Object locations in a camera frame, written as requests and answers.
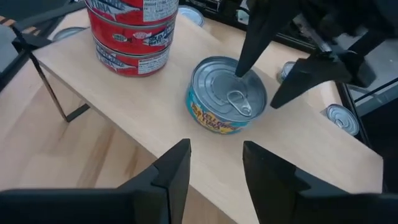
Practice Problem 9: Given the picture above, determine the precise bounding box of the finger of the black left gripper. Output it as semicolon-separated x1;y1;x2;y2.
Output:
234;0;300;78
269;52;354;110

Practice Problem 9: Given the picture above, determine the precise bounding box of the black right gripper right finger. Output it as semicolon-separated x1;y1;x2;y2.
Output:
242;140;398;224

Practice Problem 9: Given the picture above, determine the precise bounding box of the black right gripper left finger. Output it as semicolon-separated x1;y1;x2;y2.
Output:
0;138;192;224

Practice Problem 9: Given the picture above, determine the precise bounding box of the green label tuna can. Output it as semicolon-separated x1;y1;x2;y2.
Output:
277;60;297;84

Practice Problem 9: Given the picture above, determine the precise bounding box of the silver lid tuna can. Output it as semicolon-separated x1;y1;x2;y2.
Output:
178;4;206;27
52;26;88;43

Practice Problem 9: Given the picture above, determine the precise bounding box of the teal yellowfin tuna can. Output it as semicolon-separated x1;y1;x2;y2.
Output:
185;55;268;135

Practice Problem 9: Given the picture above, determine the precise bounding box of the wooden shelf with black legs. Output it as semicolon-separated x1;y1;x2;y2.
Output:
11;6;384;224

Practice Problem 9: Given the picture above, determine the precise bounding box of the gold lid can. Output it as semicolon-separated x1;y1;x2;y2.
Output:
320;103;361;137

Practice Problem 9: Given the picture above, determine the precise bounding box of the black mat with striped edge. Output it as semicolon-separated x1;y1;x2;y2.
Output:
0;14;40;35

